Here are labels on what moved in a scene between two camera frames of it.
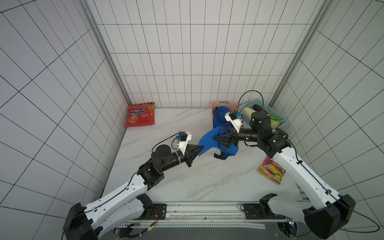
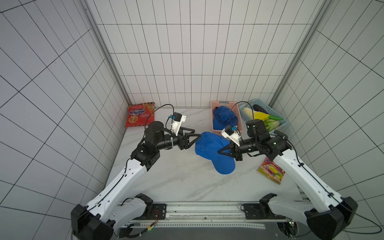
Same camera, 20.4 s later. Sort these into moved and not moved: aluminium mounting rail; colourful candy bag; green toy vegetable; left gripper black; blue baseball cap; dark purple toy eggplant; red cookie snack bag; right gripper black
Moved: right gripper black; left gripper black; blue baseball cap
Not moved: dark purple toy eggplant; green toy vegetable; colourful candy bag; aluminium mounting rail; red cookie snack bag
